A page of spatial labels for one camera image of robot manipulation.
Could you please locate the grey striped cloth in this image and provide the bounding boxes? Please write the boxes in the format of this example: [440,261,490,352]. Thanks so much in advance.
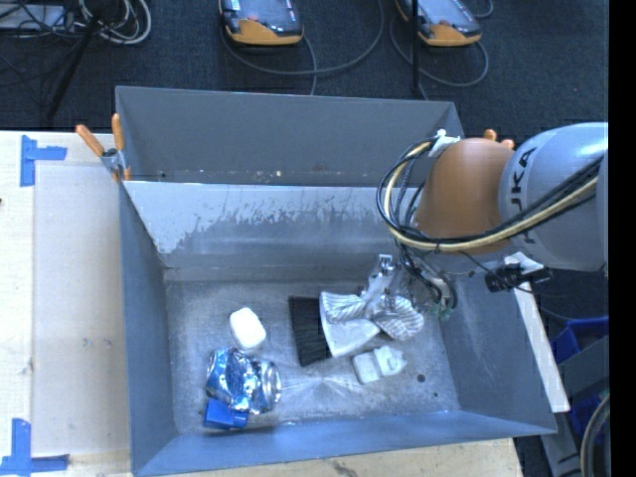
[318,290,425,359]

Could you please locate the white plastic clip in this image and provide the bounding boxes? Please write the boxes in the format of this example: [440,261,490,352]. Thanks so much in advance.
[351,345,409,386]

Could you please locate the black bristle brush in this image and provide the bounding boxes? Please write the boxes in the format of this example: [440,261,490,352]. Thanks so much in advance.
[287,294,334,369]

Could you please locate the grey metal bin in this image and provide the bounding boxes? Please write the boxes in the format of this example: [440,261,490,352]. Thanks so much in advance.
[114,84,559,477]

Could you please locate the white rounded soap block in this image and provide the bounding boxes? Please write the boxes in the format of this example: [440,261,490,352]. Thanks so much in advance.
[229,306,268,352]

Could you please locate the crushed blue silver can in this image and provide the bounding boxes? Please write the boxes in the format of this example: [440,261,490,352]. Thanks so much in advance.
[205,347,283,415]

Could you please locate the small blue box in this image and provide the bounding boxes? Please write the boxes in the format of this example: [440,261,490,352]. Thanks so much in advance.
[202,397,250,432]

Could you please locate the pale wood flat board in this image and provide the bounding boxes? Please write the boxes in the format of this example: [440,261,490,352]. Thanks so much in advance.
[31,159,133,460]

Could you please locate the black cylinder on white bracket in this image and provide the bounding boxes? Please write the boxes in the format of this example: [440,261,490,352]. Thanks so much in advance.
[483,252,554,295]

